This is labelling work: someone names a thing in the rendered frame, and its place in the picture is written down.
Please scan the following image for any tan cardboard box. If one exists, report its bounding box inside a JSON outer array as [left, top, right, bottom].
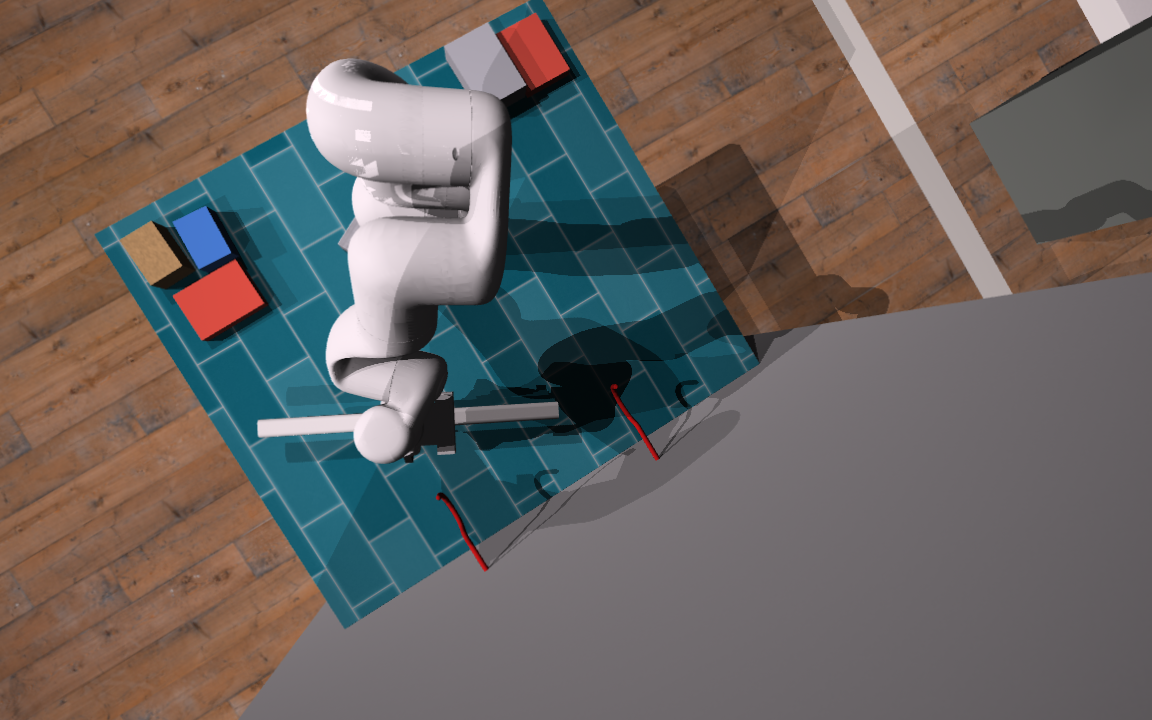
[[119, 221, 196, 289]]

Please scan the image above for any red rectangular block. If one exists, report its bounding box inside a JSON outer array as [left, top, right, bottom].
[[497, 13, 570, 98], [173, 259, 270, 341]]

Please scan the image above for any blue box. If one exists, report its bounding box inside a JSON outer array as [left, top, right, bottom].
[[173, 206, 240, 273]]

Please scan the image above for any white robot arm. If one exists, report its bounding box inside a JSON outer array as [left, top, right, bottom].
[[306, 58, 511, 464]]

